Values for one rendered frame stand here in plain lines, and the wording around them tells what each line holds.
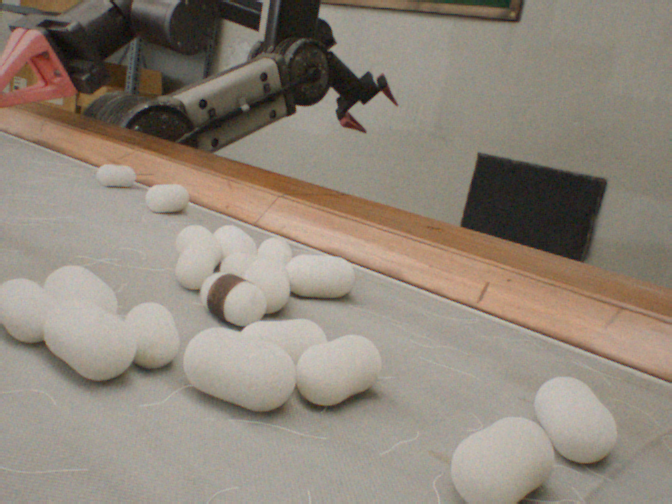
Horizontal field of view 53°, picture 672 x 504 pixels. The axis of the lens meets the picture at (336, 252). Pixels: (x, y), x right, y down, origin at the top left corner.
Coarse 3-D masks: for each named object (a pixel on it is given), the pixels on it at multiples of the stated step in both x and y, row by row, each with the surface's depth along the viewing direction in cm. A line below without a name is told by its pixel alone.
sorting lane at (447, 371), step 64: (0, 192) 45; (64, 192) 49; (128, 192) 53; (0, 256) 32; (64, 256) 34; (128, 256) 36; (192, 320) 28; (320, 320) 31; (384, 320) 33; (448, 320) 35; (0, 384) 20; (64, 384) 21; (128, 384) 22; (192, 384) 22; (384, 384) 25; (448, 384) 26; (512, 384) 28; (640, 384) 31; (0, 448) 17; (64, 448) 17; (128, 448) 18; (192, 448) 19; (256, 448) 19; (320, 448) 20; (384, 448) 21; (448, 448) 21; (640, 448) 24
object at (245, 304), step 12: (216, 276) 29; (204, 288) 29; (240, 288) 28; (252, 288) 28; (204, 300) 29; (228, 300) 28; (240, 300) 28; (252, 300) 28; (264, 300) 28; (228, 312) 28; (240, 312) 28; (252, 312) 28; (240, 324) 28
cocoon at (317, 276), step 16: (304, 256) 34; (320, 256) 34; (288, 272) 33; (304, 272) 33; (320, 272) 33; (336, 272) 34; (352, 272) 34; (304, 288) 33; (320, 288) 34; (336, 288) 34
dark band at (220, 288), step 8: (216, 280) 29; (224, 280) 28; (232, 280) 28; (240, 280) 28; (216, 288) 28; (224, 288) 28; (208, 296) 28; (216, 296) 28; (224, 296) 28; (208, 304) 29; (216, 304) 28; (224, 304) 28; (216, 312) 28
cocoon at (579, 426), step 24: (552, 384) 23; (576, 384) 23; (552, 408) 22; (576, 408) 21; (600, 408) 21; (552, 432) 22; (576, 432) 21; (600, 432) 21; (576, 456) 21; (600, 456) 21
